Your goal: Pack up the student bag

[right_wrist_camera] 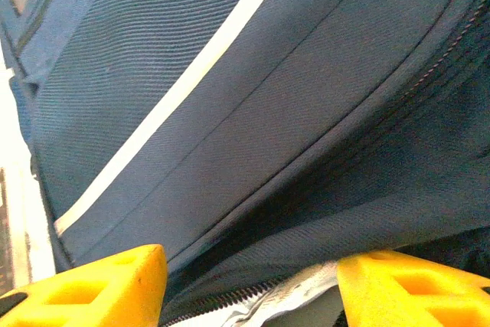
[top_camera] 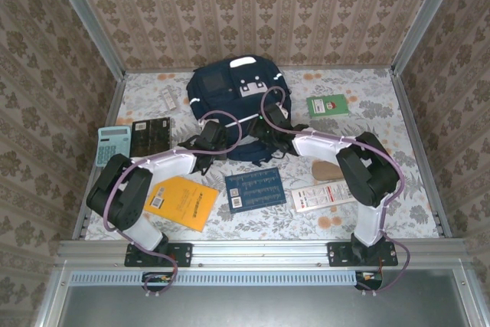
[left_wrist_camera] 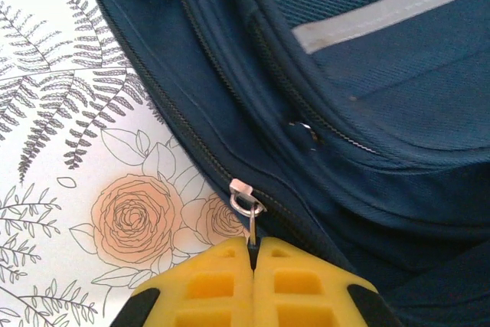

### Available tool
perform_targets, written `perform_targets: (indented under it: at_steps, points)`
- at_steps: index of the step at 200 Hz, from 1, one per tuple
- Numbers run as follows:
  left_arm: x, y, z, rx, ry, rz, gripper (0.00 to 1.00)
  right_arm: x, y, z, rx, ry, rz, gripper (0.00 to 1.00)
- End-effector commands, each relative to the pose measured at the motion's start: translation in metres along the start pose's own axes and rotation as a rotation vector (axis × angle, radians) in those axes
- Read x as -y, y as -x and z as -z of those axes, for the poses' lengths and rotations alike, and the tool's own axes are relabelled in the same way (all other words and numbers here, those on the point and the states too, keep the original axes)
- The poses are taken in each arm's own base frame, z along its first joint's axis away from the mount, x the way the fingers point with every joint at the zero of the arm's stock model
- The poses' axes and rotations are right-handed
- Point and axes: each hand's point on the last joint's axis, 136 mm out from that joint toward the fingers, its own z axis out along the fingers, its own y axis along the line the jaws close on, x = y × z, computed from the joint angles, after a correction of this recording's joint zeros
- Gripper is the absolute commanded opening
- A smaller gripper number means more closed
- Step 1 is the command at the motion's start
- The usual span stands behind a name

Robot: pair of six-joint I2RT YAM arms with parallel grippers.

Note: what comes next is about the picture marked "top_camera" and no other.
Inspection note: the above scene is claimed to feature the navy blue backpack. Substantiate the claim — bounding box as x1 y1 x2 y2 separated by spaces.
186 54 311 163

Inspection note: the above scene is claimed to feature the green notebook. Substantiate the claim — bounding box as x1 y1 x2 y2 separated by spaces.
305 93 350 119

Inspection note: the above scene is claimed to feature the black book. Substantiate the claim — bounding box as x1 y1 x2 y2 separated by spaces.
129 116 172 159

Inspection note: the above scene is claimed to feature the blue book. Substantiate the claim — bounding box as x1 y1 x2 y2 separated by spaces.
224 167 287 214

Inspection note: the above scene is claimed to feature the tan pencil pouch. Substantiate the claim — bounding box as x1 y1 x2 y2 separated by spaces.
310 160 345 183

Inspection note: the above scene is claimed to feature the yellow book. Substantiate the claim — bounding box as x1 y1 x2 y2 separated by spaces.
143 175 220 233

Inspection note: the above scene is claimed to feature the white red stationery package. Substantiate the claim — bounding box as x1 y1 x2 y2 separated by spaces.
290 182 355 213

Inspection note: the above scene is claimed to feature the small white eraser box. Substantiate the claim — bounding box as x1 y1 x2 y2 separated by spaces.
161 87 178 111

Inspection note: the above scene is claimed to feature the floral tablecloth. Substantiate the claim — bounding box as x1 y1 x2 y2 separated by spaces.
83 68 441 242

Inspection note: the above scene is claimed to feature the teal calculator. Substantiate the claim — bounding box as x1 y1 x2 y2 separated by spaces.
96 126 133 168

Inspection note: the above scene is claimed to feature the grey metal sheet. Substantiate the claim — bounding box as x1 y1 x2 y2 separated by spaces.
57 269 472 327

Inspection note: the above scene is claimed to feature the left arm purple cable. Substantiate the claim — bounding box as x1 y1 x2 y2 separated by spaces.
103 110 242 297

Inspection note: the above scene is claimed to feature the aluminium side rail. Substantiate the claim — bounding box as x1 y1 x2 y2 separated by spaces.
72 72 127 240
390 68 455 238

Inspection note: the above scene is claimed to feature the aluminium frame rail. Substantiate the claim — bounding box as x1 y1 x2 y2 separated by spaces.
57 238 470 267

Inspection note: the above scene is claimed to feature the grey slotted cable duct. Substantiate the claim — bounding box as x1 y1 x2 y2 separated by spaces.
70 270 361 286

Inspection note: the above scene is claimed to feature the aluminium frame post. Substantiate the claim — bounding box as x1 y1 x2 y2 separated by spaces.
390 0 466 75
45 0 127 79

